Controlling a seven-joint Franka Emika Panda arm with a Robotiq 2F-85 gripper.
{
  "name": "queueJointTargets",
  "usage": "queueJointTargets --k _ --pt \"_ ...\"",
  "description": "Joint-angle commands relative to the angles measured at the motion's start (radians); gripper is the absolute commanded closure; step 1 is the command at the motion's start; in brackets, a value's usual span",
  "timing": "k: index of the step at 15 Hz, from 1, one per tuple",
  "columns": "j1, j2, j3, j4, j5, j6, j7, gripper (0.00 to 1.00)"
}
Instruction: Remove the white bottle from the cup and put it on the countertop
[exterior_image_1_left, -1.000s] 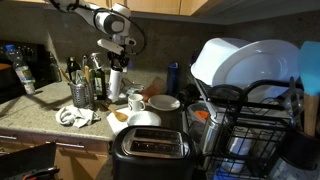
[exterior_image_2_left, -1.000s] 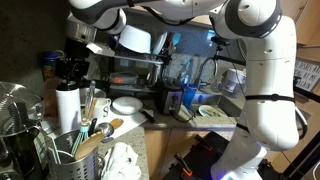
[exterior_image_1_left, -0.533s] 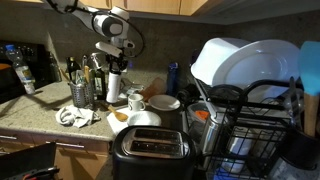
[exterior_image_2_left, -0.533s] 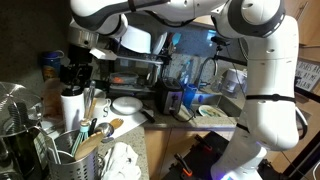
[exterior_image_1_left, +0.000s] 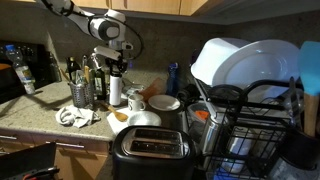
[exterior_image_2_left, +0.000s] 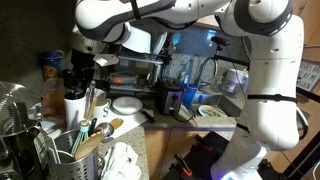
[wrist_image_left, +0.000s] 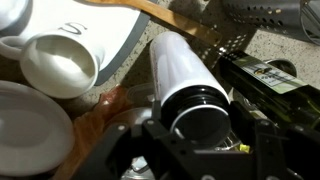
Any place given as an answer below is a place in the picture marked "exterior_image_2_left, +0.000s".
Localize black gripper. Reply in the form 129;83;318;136
62;32;105;95

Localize dark olive oil bottle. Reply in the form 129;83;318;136
0;125;52;180

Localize blue cup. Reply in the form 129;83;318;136
181;82;198;110

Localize metal tongs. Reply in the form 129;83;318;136
84;80;98;121

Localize blue can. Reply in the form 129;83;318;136
40;49;65;82

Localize orange plastic bag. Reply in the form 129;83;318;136
41;77;67;118

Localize white mug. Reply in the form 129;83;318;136
89;87;113;121

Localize clear container with orange food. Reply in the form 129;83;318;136
109;71;140;86

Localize metal ladle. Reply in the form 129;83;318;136
94;122;115;138

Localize white cutting board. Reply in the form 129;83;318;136
39;105;148;140

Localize large white bowl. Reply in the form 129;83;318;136
121;25;153;55

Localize perforated metal utensil holder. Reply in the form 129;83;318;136
46;129;104;180

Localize large white plate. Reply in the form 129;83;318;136
151;31;168;56

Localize black and silver toaster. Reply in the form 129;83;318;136
155;76;185;116

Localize white cloth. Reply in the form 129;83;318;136
100;141;143;180

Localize metal faucet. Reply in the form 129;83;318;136
194;55;220;90

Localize dirty white plate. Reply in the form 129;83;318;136
197;104;228;119

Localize black case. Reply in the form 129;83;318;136
162;130;234;180

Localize white kitchen appliance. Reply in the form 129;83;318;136
220;67;250;95

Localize white sign with black text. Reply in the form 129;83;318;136
295;59;320;93

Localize teal handled whisk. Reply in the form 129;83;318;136
70;121;92;157

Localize black wire dish rack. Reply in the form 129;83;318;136
107;43;172;98

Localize black knife handle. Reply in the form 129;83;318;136
139;109;156;125

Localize blue spatula with wooden handle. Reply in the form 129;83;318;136
170;32;183;51

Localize black toaster cable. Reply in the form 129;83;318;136
169;105;197;123

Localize black camera on stand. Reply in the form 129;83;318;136
209;35;249;67

